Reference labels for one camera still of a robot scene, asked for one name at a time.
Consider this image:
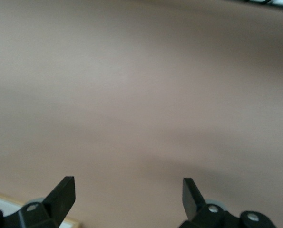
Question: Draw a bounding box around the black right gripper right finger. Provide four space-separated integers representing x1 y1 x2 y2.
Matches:
178 178 278 228

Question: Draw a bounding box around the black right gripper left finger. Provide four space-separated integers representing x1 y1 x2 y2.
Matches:
0 176 75 228

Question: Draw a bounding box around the brown paper table cover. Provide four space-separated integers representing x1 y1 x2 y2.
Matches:
0 0 283 228

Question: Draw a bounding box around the looped black floor cable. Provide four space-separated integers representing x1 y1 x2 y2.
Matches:
242 0 275 5

